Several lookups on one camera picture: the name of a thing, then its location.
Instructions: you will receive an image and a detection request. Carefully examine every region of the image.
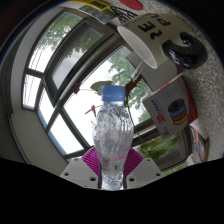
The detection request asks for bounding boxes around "dark-framed window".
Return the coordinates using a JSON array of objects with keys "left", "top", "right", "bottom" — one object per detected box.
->
[{"left": 9, "top": 8, "right": 191, "bottom": 174}]

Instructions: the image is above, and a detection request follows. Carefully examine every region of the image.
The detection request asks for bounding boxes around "flat round red coaster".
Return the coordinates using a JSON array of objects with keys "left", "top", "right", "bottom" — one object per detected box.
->
[{"left": 118, "top": 0, "right": 145, "bottom": 11}]

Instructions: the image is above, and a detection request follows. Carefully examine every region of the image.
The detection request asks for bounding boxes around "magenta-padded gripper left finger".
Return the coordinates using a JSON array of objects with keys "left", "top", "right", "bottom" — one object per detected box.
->
[{"left": 59, "top": 147, "right": 101, "bottom": 190}]

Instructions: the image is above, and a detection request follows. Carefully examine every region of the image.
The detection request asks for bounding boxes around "potted red-flowered plant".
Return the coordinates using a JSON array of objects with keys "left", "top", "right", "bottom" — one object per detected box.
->
[{"left": 73, "top": 49, "right": 183, "bottom": 161}]

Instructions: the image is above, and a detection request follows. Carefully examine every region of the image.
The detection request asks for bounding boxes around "blue green tissue pack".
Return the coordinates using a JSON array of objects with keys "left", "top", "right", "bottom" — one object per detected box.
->
[{"left": 79, "top": 4, "right": 113, "bottom": 25}]

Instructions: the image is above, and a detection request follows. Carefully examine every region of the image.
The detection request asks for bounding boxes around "white red filament box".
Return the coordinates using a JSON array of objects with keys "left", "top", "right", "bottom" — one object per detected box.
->
[{"left": 141, "top": 73, "right": 199, "bottom": 140}]

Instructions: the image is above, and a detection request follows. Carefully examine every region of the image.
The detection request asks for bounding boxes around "white black-printed mug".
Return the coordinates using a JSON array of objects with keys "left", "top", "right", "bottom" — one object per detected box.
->
[{"left": 116, "top": 12, "right": 209, "bottom": 71}]

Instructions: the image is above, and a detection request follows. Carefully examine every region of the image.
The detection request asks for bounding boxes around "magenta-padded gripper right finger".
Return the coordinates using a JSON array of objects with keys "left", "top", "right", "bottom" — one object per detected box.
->
[{"left": 124, "top": 147, "right": 165, "bottom": 190}]

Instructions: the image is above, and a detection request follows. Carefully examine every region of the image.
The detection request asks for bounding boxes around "black-and-white patterned sheet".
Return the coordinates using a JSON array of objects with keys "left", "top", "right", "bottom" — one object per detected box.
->
[{"left": 109, "top": 6, "right": 139, "bottom": 23}]

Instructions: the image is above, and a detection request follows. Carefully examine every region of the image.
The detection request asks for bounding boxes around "clear blue-capped water bottle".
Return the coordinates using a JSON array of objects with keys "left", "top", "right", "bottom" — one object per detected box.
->
[{"left": 92, "top": 84, "right": 135, "bottom": 191}]

